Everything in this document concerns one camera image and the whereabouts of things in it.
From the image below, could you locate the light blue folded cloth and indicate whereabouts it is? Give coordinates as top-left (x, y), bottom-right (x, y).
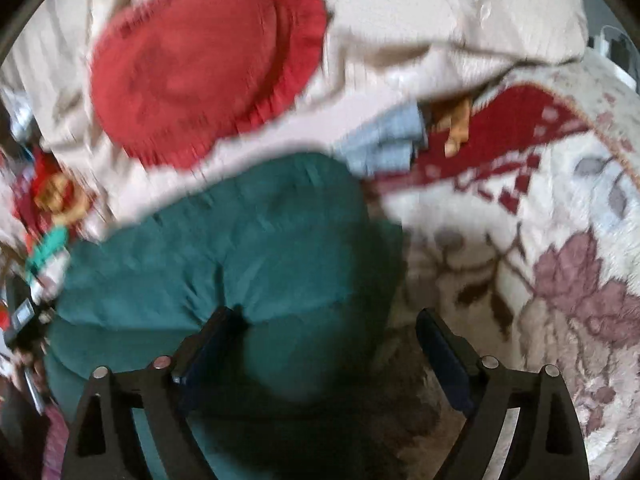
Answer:
top-left (332, 102), bottom-right (428, 179)

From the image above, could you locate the white power strip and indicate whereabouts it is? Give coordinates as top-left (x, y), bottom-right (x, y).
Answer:
top-left (593, 25), bottom-right (638, 70)

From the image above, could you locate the beige patterned quilt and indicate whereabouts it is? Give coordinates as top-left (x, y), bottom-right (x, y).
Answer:
top-left (1, 0), bottom-right (588, 237)

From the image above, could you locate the red heart-shaped pillow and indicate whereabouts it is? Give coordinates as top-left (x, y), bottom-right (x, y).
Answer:
top-left (90, 0), bottom-right (328, 169)

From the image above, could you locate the dark green puffer jacket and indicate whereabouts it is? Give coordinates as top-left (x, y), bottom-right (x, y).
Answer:
top-left (44, 153), bottom-right (404, 479)

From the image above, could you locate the teal green garment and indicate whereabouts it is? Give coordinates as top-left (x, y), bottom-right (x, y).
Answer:
top-left (24, 226), bottom-right (70, 284)

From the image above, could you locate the red gold patterned cloth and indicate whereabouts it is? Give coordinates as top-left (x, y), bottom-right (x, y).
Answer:
top-left (12, 150), bottom-right (96, 242)

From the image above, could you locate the floral red cream blanket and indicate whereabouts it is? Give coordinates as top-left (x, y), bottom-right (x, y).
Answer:
top-left (358, 55), bottom-right (639, 479)

